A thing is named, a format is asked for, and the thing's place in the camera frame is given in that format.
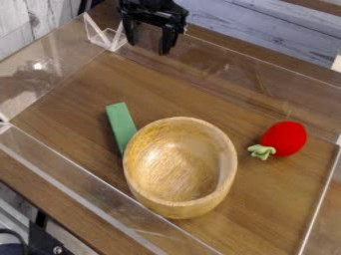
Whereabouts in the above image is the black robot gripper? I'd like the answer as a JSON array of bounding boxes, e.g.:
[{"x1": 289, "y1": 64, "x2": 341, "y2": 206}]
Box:
[{"x1": 119, "y1": 0, "x2": 188, "y2": 56}]

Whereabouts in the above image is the black clamp under table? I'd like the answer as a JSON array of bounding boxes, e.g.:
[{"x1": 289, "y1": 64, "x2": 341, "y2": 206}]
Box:
[{"x1": 0, "y1": 209, "x2": 75, "y2": 255}]

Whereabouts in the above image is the clear acrylic corner bracket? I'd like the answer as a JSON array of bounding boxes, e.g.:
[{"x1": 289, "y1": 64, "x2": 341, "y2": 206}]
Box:
[{"x1": 83, "y1": 13, "x2": 128, "y2": 52}]

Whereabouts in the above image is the wooden bowl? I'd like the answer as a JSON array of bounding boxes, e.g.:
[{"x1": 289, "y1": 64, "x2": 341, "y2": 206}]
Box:
[{"x1": 123, "y1": 117, "x2": 238, "y2": 219}]

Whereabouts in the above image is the red plush strawberry toy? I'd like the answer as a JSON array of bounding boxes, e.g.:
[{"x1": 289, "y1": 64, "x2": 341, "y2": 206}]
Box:
[{"x1": 247, "y1": 121, "x2": 307, "y2": 160}]

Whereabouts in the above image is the green rectangular block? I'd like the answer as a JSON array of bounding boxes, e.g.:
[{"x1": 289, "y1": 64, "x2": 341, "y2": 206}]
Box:
[{"x1": 107, "y1": 103, "x2": 138, "y2": 153}]

